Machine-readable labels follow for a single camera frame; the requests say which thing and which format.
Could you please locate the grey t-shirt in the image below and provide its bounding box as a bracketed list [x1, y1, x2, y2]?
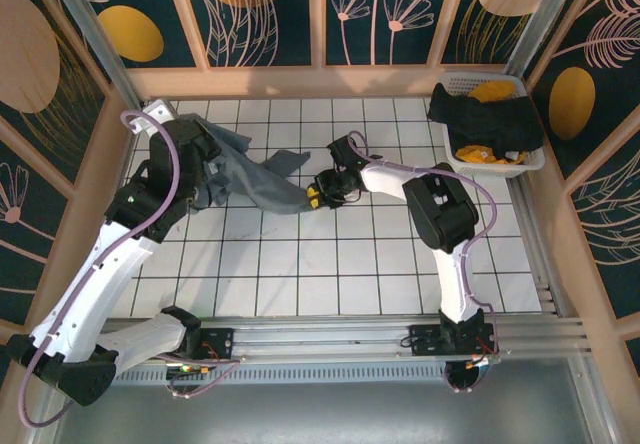
[172, 116, 313, 215]

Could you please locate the white plastic laundry basket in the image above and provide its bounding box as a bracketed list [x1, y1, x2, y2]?
[429, 71, 547, 180]

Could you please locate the black t-shirt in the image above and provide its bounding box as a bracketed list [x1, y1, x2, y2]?
[426, 82, 546, 163]

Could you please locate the yellow t-shirt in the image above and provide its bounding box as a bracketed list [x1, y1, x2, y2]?
[457, 79, 532, 166]

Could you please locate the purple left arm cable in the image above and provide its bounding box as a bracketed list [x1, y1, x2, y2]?
[18, 109, 242, 429]

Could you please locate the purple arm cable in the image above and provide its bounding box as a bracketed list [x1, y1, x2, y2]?
[347, 130, 502, 395]
[18, 109, 242, 429]

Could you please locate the aluminium rail beam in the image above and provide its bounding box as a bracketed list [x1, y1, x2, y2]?
[49, 313, 592, 366]

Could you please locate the floral wall with big beige circle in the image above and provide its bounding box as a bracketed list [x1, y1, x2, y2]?
[0, 0, 147, 444]

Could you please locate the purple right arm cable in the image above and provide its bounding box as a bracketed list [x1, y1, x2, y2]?
[347, 130, 502, 395]

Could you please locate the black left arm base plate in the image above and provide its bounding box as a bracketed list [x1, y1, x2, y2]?
[197, 327, 237, 361]

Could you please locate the aluminium corner post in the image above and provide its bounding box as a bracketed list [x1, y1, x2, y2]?
[42, 0, 150, 114]
[503, 0, 587, 81]

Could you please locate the perforated metal cable duct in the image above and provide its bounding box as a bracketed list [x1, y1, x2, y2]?
[69, 365, 454, 386]

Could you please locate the small circuit board with wires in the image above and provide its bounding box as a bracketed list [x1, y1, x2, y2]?
[462, 351, 503, 372]
[166, 358, 222, 381]

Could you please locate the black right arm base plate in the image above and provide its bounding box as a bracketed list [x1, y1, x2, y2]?
[407, 321, 501, 361]

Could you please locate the floral wall with pink feather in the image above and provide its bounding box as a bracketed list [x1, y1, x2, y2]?
[519, 0, 640, 444]

